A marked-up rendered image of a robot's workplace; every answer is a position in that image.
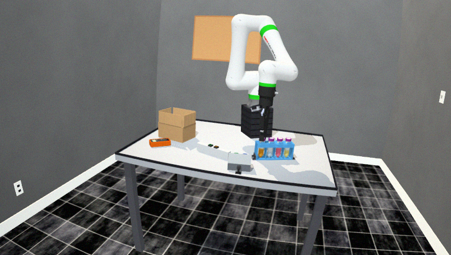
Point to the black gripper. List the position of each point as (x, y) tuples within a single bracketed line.
[(265, 102)]

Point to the white button housing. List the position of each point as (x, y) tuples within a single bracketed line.
[(239, 162)]

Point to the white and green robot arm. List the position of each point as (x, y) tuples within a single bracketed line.
[(261, 82)]

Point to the orange digital multimeter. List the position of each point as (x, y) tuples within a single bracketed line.
[(159, 142)]

